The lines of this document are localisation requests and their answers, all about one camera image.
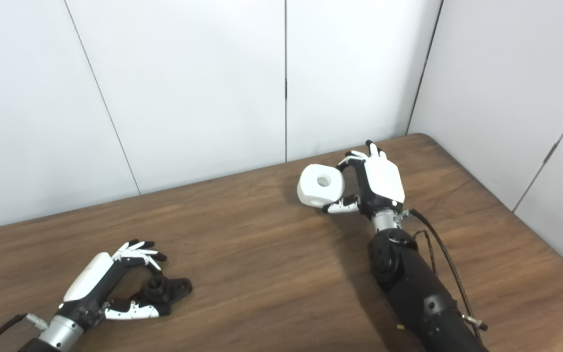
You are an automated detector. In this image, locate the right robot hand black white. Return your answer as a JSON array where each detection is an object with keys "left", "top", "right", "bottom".
[{"left": 323, "top": 140, "right": 406, "bottom": 219}]

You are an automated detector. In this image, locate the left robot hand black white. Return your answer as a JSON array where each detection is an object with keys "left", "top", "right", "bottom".
[{"left": 56, "top": 239, "right": 168, "bottom": 329}]

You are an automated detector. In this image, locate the round white plastic piece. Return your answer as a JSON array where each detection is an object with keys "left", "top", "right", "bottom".
[{"left": 297, "top": 164, "right": 346, "bottom": 209}]

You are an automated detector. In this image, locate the black plastic holder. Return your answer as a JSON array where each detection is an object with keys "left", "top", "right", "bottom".
[{"left": 135, "top": 274, "right": 193, "bottom": 316}]

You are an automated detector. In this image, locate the thin black wire loop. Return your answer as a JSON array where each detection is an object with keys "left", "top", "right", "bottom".
[{"left": 412, "top": 230, "right": 438, "bottom": 277}]

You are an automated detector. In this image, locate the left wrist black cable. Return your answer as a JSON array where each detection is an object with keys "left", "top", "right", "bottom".
[{"left": 0, "top": 313, "right": 50, "bottom": 352}]

